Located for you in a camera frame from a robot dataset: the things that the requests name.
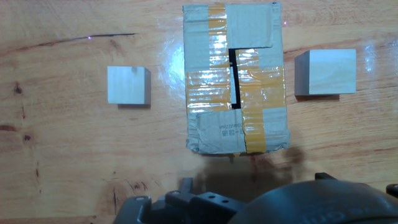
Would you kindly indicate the wooden cube with dark knot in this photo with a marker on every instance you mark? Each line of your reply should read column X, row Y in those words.
column 126, row 85

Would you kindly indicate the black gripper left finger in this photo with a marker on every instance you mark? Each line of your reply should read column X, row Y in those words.
column 202, row 205

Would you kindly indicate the taped cardboard box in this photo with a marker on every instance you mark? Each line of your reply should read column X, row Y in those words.
column 211, row 93

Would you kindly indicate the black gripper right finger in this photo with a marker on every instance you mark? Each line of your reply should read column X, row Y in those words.
column 325, row 176

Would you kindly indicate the plain wooden cube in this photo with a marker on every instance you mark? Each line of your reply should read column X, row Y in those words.
column 329, row 73

